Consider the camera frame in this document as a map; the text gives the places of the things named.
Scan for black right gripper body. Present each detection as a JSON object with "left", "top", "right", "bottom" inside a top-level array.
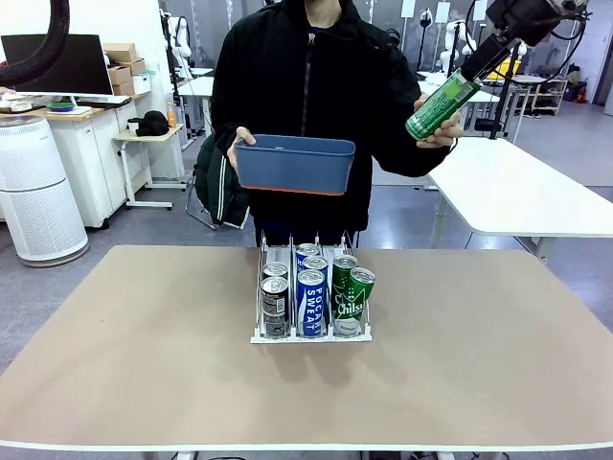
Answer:
[{"left": 485, "top": 0, "right": 579, "bottom": 48}]

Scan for person's right forearm black sleeve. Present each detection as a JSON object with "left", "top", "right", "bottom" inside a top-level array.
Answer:
[{"left": 210, "top": 95, "right": 245, "bottom": 154}]

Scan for yellow bin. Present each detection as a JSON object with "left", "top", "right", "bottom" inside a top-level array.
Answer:
[{"left": 495, "top": 59, "right": 522, "bottom": 81}]

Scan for white cabinet desk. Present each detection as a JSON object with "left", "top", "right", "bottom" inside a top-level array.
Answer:
[{"left": 45, "top": 93, "right": 145, "bottom": 230}]

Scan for white side table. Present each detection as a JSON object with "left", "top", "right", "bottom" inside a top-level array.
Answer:
[{"left": 113, "top": 123, "right": 187, "bottom": 212}]

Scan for blue Pocari Sweat can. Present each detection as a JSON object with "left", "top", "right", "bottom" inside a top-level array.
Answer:
[
  {"left": 294, "top": 242, "right": 323, "bottom": 264},
  {"left": 301, "top": 255, "right": 330, "bottom": 279},
  {"left": 296, "top": 268, "right": 329, "bottom": 338}
]

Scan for person in black jacket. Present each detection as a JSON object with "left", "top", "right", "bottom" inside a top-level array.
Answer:
[{"left": 210, "top": 0, "right": 461, "bottom": 248}]

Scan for white air purifier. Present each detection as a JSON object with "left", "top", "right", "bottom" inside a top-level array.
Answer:
[{"left": 0, "top": 114, "right": 91, "bottom": 268}]

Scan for chair frame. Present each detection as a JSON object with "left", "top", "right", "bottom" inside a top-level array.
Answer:
[{"left": 185, "top": 176, "right": 219, "bottom": 231}]

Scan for black keyboard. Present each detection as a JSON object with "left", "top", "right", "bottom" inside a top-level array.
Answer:
[{"left": 76, "top": 95, "right": 131, "bottom": 108}]

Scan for person's left forearm black sleeve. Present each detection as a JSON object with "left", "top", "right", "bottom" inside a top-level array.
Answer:
[{"left": 373, "top": 109, "right": 456, "bottom": 178}]

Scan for red object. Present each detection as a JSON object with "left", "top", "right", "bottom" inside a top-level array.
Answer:
[{"left": 562, "top": 80, "right": 589, "bottom": 104}]

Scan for black computer monitor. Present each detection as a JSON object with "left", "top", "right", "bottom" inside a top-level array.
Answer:
[{"left": 0, "top": 34, "right": 115, "bottom": 97}]

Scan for black Pepsi can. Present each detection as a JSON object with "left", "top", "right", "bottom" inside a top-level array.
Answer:
[
  {"left": 260, "top": 276, "right": 291, "bottom": 339},
  {"left": 261, "top": 261, "right": 290, "bottom": 285}
]

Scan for person's right hand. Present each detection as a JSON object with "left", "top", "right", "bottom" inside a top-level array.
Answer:
[{"left": 226, "top": 126, "right": 258, "bottom": 174}]

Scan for black tripod stand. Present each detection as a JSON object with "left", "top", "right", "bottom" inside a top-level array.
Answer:
[{"left": 475, "top": 40, "right": 523, "bottom": 141}]

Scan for green Chilsung cider can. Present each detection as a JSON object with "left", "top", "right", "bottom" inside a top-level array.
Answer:
[
  {"left": 332, "top": 266, "right": 377, "bottom": 336},
  {"left": 331, "top": 254, "right": 360, "bottom": 293},
  {"left": 404, "top": 68, "right": 483, "bottom": 142}
]

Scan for black cloth bundle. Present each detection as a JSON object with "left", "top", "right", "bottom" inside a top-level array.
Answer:
[{"left": 127, "top": 109, "right": 170, "bottom": 138}]

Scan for blue bin orange handles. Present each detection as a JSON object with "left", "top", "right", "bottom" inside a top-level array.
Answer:
[{"left": 233, "top": 133, "right": 357, "bottom": 197}]

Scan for wooden shelf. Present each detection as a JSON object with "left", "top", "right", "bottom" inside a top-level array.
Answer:
[{"left": 521, "top": 74, "right": 570, "bottom": 116}]

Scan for white can dispenser rack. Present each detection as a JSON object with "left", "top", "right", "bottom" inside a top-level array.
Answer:
[{"left": 249, "top": 229, "right": 374, "bottom": 345}]

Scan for person's left hand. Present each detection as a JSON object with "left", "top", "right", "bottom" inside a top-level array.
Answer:
[{"left": 412, "top": 91, "right": 465, "bottom": 150}]

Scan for dark jacket with white stripes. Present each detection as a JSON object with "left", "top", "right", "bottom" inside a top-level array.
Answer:
[{"left": 193, "top": 133, "right": 251, "bottom": 230}]

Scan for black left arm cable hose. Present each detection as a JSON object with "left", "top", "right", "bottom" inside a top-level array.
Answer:
[{"left": 0, "top": 0, "right": 72, "bottom": 87}]

